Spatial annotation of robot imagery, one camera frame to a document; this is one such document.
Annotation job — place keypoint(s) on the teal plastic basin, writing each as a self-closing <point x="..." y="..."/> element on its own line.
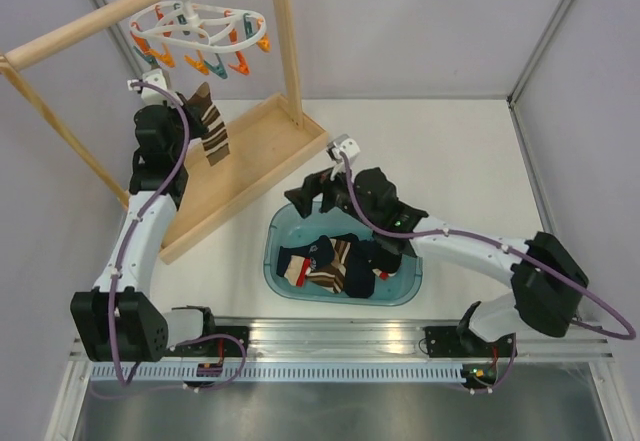
<point x="288" y="230"/>

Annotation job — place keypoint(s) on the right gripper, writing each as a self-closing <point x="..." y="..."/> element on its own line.
<point x="320" y="182"/>

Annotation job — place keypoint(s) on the brown striped sock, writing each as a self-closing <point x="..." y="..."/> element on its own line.
<point x="330" y="269"/>
<point x="212" y="131"/>

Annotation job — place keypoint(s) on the aluminium mounting rail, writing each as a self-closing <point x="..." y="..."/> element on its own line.
<point x="344" y="339"/>

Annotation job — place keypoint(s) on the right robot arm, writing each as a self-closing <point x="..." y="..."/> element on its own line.
<point x="543" y="279"/>

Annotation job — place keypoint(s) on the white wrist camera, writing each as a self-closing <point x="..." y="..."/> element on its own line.
<point x="343" y="145"/>
<point x="151" y="86"/>

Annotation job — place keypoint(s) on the teal clothes peg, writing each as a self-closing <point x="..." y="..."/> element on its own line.
<point x="218" y="69"/>

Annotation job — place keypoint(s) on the white round clip hanger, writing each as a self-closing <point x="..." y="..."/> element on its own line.
<point x="208" y="28"/>

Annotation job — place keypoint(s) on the orange clothes peg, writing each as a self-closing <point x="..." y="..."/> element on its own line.
<point x="163" y="57"/>

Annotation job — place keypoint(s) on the yellow-orange clothes peg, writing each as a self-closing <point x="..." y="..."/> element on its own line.
<point x="199" y="64"/>

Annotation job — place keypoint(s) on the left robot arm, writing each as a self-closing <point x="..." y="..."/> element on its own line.
<point x="116" y="316"/>

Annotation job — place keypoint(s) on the wooden hanging rack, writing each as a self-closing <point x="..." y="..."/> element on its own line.
<point x="268" y="142"/>

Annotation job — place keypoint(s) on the white slotted cable duct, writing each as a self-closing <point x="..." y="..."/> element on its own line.
<point x="306" y="372"/>

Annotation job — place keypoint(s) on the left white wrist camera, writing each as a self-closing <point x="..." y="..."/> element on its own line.
<point x="151" y="86"/>

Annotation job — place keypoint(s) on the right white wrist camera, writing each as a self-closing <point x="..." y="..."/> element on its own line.
<point x="343" y="145"/>

